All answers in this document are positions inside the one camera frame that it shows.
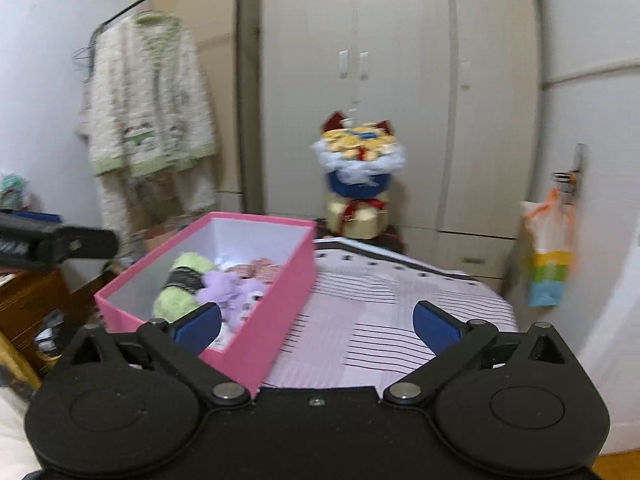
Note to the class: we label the cream pyjama trousers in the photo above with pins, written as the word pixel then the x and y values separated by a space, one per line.
pixel 131 206

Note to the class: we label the pink floral scrunchie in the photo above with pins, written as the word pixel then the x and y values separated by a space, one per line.
pixel 263 270

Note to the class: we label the beige wardrobe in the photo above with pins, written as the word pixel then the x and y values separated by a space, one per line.
pixel 457 79

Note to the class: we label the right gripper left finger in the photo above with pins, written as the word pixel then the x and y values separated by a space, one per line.
pixel 176 347

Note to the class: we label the cream green knit cardigan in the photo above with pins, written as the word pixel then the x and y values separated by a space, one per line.
pixel 148 107

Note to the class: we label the flower bouquet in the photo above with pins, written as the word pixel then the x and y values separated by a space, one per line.
pixel 359 162

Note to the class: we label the purple plush toy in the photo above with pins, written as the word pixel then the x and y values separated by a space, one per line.
pixel 236 298

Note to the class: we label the pink storage box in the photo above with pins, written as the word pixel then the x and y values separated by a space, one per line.
pixel 246 356

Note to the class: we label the green yarn ball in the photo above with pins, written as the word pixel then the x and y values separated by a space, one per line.
pixel 178 296

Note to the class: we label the white door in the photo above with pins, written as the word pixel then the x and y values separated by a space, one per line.
pixel 611 356

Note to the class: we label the striped bed sheet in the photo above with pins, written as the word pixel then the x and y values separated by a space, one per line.
pixel 355 329

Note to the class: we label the colourful paper gift bag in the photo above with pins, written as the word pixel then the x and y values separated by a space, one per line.
pixel 548 228

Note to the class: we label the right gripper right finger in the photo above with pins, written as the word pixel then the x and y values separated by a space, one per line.
pixel 456 345

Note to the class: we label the black clothes rack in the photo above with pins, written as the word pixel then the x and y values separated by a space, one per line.
pixel 200 60

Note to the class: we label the wooden side table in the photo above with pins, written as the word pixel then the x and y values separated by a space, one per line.
pixel 30 296

